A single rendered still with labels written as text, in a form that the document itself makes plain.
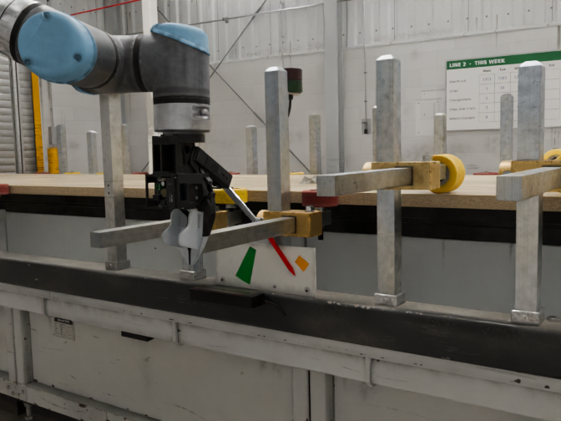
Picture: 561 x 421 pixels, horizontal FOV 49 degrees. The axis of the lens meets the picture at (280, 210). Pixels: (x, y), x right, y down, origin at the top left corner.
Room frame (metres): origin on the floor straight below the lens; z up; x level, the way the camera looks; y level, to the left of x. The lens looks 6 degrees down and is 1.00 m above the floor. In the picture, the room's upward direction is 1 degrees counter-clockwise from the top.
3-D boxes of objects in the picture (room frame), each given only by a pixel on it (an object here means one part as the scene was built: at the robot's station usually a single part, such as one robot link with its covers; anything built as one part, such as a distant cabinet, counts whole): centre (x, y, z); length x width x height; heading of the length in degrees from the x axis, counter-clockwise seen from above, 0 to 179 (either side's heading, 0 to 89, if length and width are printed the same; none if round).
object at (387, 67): (1.15, -0.20, 0.93); 0.04 x 0.04 x 0.48; 56
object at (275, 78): (1.29, 0.00, 0.93); 0.04 x 0.04 x 0.48; 56
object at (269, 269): (1.28, 0.04, 0.75); 0.26 x 0.01 x 0.10; 56
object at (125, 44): (1.00, 0.27, 1.14); 0.12 x 0.12 x 0.09; 82
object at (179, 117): (0.99, 0.15, 1.05); 0.10 x 0.09 x 0.05; 56
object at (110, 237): (1.32, 0.23, 0.84); 0.44 x 0.03 x 0.04; 146
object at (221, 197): (1.49, 0.12, 0.85); 0.08 x 0.08 x 0.11
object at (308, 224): (1.28, -0.02, 0.85); 0.14 x 0.06 x 0.05; 56
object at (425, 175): (1.13, -0.22, 0.95); 0.14 x 0.06 x 0.05; 56
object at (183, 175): (0.98, 0.16, 0.97); 0.09 x 0.08 x 0.12; 146
